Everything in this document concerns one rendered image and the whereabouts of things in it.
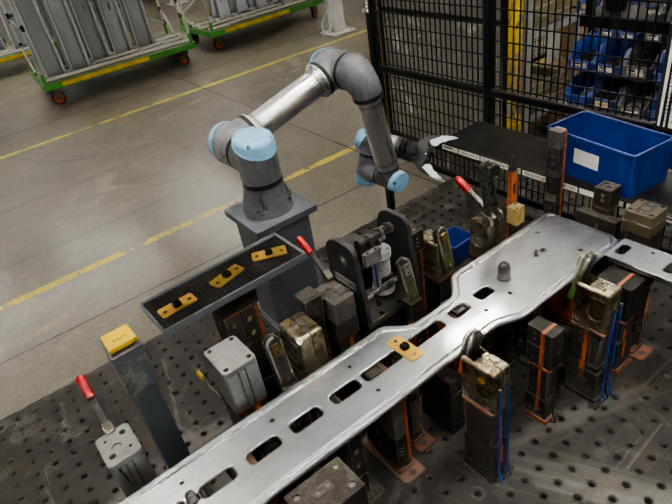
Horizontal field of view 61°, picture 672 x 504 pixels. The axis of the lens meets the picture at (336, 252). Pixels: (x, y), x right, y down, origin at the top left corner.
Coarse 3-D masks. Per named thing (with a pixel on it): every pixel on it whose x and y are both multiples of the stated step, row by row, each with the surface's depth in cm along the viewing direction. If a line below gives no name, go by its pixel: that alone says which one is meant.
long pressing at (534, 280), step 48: (528, 240) 154; (576, 240) 151; (480, 288) 141; (528, 288) 138; (384, 336) 132; (432, 336) 130; (336, 384) 122; (384, 384) 120; (240, 432) 115; (288, 432) 113; (336, 432) 112; (192, 480) 107; (240, 480) 106; (288, 480) 105
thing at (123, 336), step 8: (120, 328) 123; (128, 328) 122; (104, 336) 121; (112, 336) 121; (120, 336) 120; (128, 336) 120; (136, 336) 120; (104, 344) 119; (112, 344) 119; (120, 344) 118; (128, 344) 119; (112, 352) 118
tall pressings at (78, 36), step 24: (24, 0) 644; (48, 0) 655; (72, 0) 688; (96, 0) 723; (120, 0) 737; (24, 24) 646; (48, 24) 698; (72, 24) 672; (96, 24) 706; (120, 24) 723; (144, 24) 740; (48, 48) 672; (72, 48) 684; (96, 48) 720; (120, 48) 734; (48, 72) 680
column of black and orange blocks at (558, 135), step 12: (552, 132) 162; (564, 132) 161; (552, 144) 164; (564, 144) 163; (552, 156) 166; (564, 156) 166; (552, 168) 168; (564, 168) 168; (552, 180) 170; (552, 192) 172; (552, 204) 174
